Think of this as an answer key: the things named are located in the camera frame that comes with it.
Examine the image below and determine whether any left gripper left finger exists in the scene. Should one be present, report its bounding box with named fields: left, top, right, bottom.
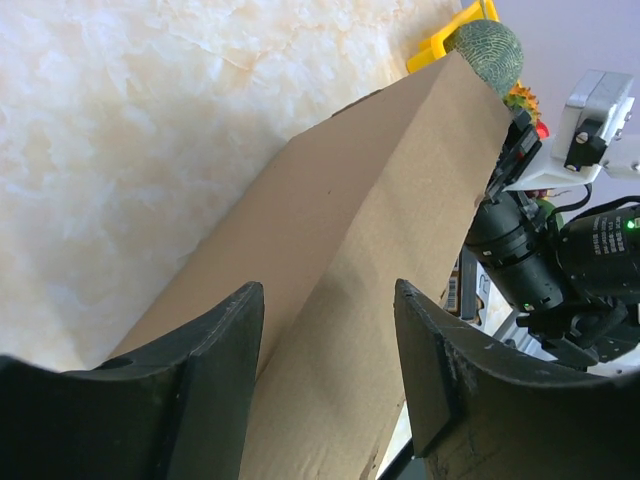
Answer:
left=1, top=282, right=264, bottom=479

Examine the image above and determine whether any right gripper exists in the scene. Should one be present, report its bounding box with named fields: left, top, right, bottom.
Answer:
left=465, top=110, right=570, bottom=313

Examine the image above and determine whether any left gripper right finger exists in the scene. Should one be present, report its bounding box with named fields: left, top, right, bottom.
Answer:
left=394, top=279, right=639, bottom=479

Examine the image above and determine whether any brown cardboard box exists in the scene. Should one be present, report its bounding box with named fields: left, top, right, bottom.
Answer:
left=119, top=53, right=511, bottom=479

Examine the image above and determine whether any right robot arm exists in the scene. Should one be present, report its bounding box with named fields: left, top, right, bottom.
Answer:
left=464, top=109, right=639, bottom=371

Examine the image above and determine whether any black rectangular bar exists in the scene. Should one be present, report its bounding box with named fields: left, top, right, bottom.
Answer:
left=443, top=247, right=477, bottom=322

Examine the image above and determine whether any orange pineapple toy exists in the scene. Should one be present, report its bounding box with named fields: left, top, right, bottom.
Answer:
left=503, top=83, right=541, bottom=124

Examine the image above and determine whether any grey-green melon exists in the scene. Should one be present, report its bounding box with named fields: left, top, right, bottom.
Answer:
left=444, top=19, right=524, bottom=97

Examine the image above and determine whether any yellow plastic tray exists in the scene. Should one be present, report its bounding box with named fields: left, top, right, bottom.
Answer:
left=406, top=0, right=500, bottom=73

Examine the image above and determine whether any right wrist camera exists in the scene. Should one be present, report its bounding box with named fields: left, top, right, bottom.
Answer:
left=505, top=70, right=639, bottom=191

